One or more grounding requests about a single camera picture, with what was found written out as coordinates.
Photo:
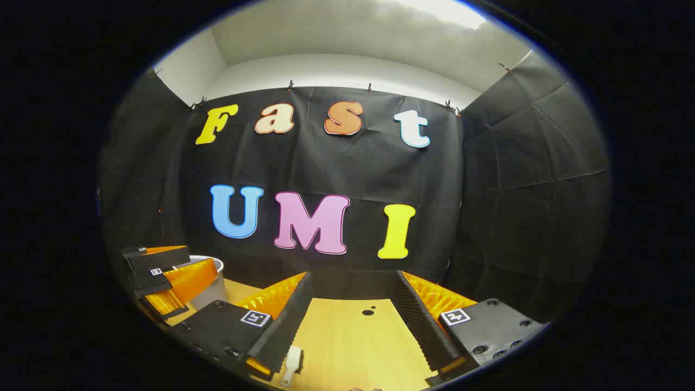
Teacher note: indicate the grey ribbed garbage bin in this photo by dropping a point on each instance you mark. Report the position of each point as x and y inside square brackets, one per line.
[218, 294]

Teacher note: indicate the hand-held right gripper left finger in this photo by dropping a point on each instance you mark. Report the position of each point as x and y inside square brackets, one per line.
[296, 320]

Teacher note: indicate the black backdrop cloth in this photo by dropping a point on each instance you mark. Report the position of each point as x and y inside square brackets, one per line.
[358, 163]

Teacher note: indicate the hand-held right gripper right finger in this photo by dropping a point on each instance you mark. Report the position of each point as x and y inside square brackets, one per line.
[415, 320]

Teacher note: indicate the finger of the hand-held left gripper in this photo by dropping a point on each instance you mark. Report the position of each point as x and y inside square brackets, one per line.
[149, 266]
[163, 250]

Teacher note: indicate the small white broom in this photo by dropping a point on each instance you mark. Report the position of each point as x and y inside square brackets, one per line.
[292, 361]

